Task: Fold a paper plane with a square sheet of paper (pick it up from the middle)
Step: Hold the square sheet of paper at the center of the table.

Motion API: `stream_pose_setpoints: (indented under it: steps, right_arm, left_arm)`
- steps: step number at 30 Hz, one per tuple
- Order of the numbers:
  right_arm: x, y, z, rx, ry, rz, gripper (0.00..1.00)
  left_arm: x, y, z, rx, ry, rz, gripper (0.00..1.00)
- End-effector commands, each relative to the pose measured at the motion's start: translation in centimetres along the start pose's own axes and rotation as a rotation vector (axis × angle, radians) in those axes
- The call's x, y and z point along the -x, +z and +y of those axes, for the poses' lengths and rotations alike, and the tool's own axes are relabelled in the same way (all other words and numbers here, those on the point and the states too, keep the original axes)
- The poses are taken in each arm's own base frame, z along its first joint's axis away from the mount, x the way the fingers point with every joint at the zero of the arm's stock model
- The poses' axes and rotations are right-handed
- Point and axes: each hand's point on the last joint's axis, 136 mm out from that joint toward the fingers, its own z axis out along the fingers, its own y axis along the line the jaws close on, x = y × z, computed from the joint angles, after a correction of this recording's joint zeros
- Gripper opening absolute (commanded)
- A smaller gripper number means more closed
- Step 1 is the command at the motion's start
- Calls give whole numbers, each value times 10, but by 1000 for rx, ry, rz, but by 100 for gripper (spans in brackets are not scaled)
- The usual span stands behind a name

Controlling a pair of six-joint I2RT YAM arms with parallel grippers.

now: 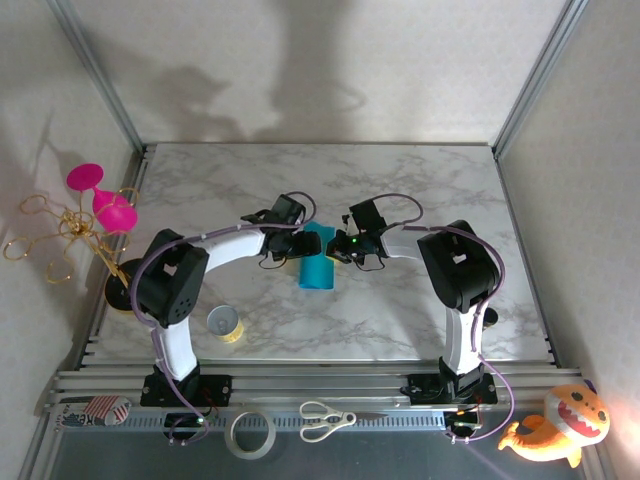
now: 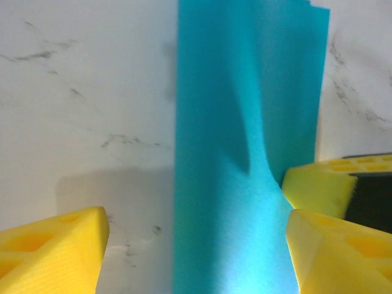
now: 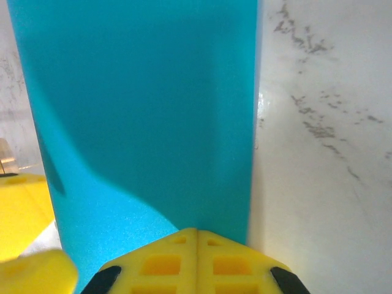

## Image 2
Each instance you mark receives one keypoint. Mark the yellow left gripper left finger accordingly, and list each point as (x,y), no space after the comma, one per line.
(55,254)

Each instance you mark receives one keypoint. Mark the teal cloth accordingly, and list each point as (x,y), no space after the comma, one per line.
(214,122)

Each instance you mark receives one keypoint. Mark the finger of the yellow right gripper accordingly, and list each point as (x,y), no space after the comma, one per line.
(367,163)
(318,191)

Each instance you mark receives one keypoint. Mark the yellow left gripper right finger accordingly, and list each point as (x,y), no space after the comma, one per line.
(343,260)

